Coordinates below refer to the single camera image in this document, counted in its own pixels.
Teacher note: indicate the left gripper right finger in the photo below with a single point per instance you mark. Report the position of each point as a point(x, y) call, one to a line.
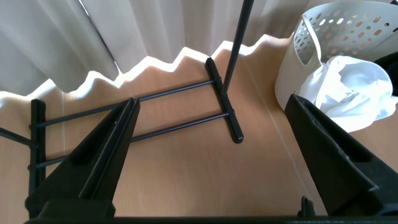
point(342, 180)

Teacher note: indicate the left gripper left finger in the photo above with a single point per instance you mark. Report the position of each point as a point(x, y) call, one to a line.
point(102, 186)

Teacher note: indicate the white laundry basket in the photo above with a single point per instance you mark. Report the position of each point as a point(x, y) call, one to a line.
point(290, 77)

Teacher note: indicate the black clothes rack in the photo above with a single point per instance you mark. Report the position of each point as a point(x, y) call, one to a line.
point(231, 121)

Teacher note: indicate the white garment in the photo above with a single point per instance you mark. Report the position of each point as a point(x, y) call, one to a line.
point(351, 93)

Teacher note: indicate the beige curtain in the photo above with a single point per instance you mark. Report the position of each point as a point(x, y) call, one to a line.
point(46, 37)

